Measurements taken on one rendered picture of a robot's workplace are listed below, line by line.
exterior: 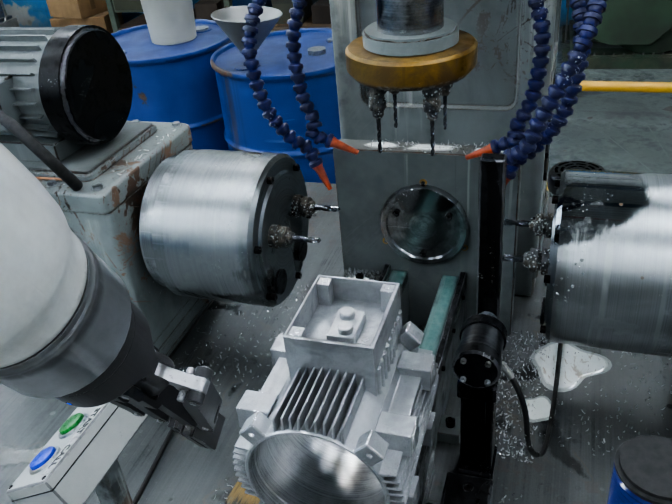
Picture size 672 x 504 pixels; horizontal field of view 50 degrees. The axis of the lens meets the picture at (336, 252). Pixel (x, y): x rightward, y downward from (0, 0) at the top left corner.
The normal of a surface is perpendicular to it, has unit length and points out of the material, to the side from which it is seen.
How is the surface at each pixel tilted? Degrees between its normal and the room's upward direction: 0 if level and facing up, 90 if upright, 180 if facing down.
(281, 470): 54
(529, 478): 0
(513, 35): 90
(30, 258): 92
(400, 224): 90
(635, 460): 0
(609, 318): 96
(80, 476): 61
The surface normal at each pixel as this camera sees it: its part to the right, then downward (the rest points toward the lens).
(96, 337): 0.88, 0.28
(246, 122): -0.56, 0.47
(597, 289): -0.31, 0.32
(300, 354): -0.30, 0.52
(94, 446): 0.79, -0.32
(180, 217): -0.29, -0.07
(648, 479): -0.08, -0.85
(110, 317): 0.96, 0.02
